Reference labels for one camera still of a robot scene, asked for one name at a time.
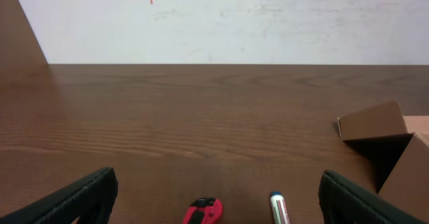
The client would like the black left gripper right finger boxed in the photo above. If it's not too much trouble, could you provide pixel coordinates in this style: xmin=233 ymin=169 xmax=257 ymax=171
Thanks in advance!
xmin=318 ymin=170 xmax=424 ymax=224

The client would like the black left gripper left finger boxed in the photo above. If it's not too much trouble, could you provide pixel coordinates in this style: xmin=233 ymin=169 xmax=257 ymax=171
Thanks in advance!
xmin=1 ymin=167 xmax=118 ymax=224

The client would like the blue white marker pen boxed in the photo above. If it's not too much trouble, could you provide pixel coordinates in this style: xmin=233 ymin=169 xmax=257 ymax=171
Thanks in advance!
xmin=269 ymin=192 xmax=290 ymax=224

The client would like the red black utility knife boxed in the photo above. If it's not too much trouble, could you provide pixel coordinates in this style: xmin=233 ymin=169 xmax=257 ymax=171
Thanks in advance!
xmin=182 ymin=197 xmax=223 ymax=224

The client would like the brown cardboard box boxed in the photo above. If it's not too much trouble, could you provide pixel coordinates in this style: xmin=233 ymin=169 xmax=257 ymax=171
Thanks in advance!
xmin=337 ymin=101 xmax=428 ymax=222

